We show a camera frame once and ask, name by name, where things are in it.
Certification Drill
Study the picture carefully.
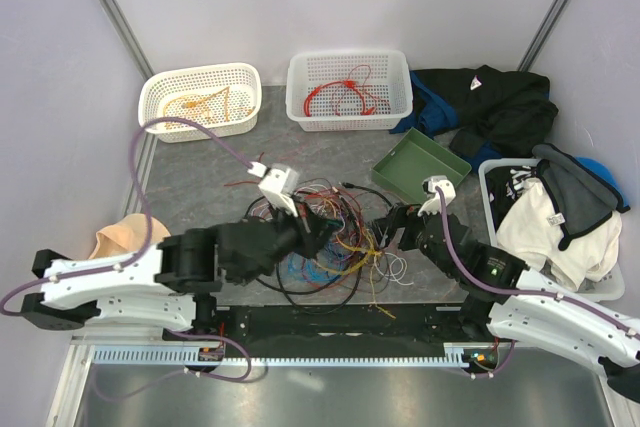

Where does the white cloth garment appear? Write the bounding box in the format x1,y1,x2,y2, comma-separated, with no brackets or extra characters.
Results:
496,178,622,292

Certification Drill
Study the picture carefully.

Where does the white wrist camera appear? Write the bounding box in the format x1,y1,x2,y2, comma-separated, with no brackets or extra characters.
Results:
417,175,456,217
248,162,300,217

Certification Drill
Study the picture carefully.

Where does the red ethernet cable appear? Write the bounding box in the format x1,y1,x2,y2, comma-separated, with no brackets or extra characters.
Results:
344,81,377,117
302,78,361,118

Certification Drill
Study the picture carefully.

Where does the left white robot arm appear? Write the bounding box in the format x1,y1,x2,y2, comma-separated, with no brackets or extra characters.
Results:
19,206,339,340

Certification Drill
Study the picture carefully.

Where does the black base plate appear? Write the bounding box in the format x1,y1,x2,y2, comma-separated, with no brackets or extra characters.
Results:
186,303,494,356

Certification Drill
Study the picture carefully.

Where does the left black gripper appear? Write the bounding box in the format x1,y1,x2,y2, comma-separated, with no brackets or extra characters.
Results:
238,196,345,288

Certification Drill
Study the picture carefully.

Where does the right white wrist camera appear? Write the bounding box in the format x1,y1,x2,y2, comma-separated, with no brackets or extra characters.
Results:
417,175,456,217

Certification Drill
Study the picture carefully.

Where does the green plastic tray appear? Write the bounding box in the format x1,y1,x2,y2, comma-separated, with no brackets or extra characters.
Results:
371,128,471,204

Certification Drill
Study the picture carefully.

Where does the beige bucket hat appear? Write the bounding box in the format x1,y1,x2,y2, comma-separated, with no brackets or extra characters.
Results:
89,213,147,259

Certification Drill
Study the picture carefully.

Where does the black and blue jacket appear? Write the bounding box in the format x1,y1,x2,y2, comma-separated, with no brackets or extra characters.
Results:
390,65,559,170

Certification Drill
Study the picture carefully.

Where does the black thick cable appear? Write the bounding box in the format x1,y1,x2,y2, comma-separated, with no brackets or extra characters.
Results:
244,181,401,316

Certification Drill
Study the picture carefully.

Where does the grey black-trimmed garment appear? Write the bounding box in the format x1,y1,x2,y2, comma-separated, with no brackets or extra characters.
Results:
532,143,630,251

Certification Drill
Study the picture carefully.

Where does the grey slotted cable duct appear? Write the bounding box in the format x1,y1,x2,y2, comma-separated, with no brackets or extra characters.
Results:
91,344,471,368

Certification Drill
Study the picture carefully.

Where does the white perforated basket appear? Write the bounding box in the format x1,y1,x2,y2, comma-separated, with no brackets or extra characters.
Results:
138,62,262,138
285,49,413,132

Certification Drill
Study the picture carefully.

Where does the white thin cable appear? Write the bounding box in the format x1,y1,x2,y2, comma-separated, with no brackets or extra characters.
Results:
249,186,416,288

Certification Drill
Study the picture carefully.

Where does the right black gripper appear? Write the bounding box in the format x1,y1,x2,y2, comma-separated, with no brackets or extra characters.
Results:
367,198,458,279

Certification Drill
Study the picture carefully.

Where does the white laundry bin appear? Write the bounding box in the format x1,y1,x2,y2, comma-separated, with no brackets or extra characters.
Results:
479,152,629,302

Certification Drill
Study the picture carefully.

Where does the yellow thin wire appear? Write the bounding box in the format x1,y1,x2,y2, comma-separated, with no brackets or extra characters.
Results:
319,226,397,321
160,91,251,130

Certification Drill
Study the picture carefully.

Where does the dark red thin wire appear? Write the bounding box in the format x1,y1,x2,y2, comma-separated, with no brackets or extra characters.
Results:
223,151,281,193

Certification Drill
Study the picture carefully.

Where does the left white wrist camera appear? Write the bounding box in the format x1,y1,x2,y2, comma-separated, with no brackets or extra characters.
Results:
248,162,300,217

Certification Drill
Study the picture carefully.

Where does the blue thin cable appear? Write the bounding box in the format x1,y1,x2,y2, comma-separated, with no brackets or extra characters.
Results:
286,241,361,288

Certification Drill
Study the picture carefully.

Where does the blue cloth item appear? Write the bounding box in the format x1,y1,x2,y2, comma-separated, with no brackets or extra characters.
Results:
576,157,629,207

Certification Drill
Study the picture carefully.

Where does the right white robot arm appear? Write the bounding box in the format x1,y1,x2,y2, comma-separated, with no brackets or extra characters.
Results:
370,205,639,402

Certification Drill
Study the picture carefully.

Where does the yellow ethernet cable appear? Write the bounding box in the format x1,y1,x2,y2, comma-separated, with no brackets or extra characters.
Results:
182,85,257,123

